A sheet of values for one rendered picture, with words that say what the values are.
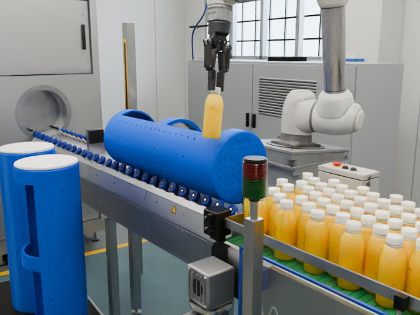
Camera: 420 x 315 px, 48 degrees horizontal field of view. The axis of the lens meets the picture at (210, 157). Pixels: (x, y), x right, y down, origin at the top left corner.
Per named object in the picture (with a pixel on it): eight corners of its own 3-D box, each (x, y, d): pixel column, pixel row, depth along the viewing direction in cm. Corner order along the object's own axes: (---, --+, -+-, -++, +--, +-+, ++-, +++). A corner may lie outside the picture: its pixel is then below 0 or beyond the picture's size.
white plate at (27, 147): (49, 150, 236) (49, 153, 237) (57, 140, 263) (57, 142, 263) (-10, 152, 232) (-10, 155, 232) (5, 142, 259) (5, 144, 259)
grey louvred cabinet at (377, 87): (227, 187, 542) (228, 59, 510) (387, 252, 366) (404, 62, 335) (187, 195, 513) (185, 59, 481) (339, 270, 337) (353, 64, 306)
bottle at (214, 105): (203, 137, 173) (206, 92, 172) (220, 139, 172) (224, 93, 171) (200, 137, 166) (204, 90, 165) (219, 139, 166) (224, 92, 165)
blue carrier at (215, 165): (152, 159, 257) (150, 106, 250) (267, 196, 190) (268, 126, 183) (104, 167, 240) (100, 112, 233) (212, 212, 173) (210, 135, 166)
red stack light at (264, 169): (255, 172, 124) (255, 157, 123) (272, 177, 119) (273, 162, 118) (237, 176, 120) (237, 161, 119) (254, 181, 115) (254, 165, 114)
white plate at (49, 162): (51, 152, 234) (51, 154, 234) (0, 162, 211) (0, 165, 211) (90, 159, 219) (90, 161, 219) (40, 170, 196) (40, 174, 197)
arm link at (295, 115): (290, 130, 246) (294, 88, 243) (322, 135, 235) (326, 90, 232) (274, 132, 234) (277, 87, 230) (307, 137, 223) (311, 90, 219)
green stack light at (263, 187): (254, 190, 125) (255, 172, 124) (272, 196, 120) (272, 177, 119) (236, 195, 121) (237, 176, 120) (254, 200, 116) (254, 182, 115)
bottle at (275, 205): (287, 252, 149) (290, 202, 145) (267, 250, 150) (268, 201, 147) (289, 244, 155) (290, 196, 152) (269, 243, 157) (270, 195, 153)
